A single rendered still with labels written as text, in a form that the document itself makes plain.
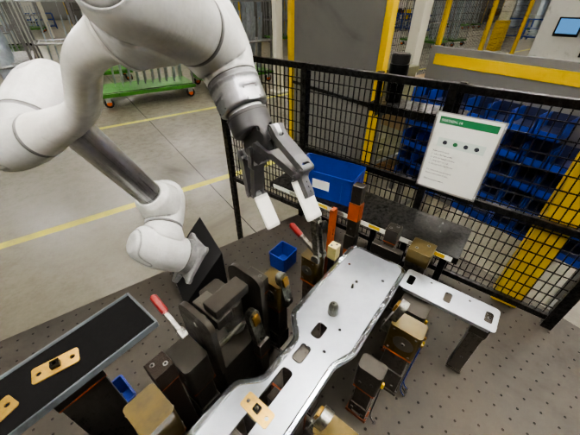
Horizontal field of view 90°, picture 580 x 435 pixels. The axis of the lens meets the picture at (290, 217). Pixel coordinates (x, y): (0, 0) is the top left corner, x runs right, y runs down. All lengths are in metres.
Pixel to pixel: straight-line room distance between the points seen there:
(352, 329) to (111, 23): 0.85
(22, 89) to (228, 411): 0.89
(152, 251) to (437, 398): 1.14
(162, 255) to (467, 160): 1.21
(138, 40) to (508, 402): 1.38
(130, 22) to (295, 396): 0.78
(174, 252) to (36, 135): 0.66
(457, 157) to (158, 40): 1.08
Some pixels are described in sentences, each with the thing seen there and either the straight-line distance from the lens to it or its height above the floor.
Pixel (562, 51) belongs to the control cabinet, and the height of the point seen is 1.09.
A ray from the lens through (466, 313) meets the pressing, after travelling 1.09.
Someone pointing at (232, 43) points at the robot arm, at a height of 1.72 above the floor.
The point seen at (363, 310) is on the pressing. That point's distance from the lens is 0.98.
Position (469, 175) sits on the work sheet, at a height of 1.25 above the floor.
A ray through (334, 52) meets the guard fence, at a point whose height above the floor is 1.40.
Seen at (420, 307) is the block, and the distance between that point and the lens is 1.07.
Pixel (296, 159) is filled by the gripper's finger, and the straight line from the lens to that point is 0.45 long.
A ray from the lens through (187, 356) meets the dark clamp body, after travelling 0.82.
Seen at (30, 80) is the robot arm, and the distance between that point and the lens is 0.98.
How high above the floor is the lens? 1.78
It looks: 37 degrees down
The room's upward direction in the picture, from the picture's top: straight up
